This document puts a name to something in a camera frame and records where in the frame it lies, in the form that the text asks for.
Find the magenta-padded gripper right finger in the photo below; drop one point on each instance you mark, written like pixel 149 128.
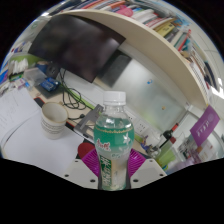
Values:
pixel 137 163

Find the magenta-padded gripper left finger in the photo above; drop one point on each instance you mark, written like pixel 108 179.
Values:
pixel 88 166

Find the green-labelled plastic drink bottle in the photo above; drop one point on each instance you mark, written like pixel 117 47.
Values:
pixel 114 140

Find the flat round red coaster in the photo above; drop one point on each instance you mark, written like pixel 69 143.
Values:
pixel 85 150

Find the white ceramic jar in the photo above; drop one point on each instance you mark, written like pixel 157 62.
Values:
pixel 152 140

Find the yellow-green clear bottle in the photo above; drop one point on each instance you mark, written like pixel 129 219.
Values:
pixel 166 155

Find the grey metal laptop stand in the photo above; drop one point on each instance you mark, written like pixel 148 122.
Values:
pixel 88 120

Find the blank white paper sheet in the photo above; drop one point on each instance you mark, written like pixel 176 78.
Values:
pixel 43 150

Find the white paper cup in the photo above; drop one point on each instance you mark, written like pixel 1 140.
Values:
pixel 53 121

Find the purple hanging pennant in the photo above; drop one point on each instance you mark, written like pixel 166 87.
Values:
pixel 205 126

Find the blue electronics box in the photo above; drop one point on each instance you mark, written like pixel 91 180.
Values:
pixel 50 84

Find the written white paper sheet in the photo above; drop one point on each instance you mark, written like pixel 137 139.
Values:
pixel 16 110

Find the dark grey rectangular panel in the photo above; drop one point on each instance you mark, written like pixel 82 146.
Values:
pixel 115 68

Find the clear plastic box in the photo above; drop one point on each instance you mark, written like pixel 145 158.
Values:
pixel 33 76

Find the black computer monitor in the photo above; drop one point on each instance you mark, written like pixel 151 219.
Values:
pixel 76 46

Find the white wall socket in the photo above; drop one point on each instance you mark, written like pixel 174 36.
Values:
pixel 141 126

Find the frosted glass wall board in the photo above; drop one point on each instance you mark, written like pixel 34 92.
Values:
pixel 153 93

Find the beige wall shelf with books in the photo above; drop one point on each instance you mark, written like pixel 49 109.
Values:
pixel 160 36

